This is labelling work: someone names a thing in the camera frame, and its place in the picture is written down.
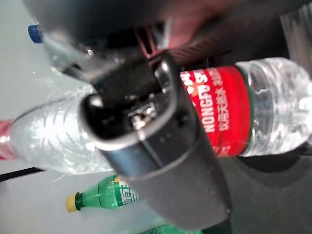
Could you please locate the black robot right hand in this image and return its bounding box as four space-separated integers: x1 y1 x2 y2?
21 0 312 234

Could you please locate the green sprite bottle yellow cap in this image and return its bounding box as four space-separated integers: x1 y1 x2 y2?
65 174 141 213
146 218 208 234

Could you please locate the red label water bottle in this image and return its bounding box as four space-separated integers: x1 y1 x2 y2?
0 57 312 175

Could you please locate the clear bottle blue cap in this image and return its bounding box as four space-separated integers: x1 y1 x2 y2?
28 23 74 71

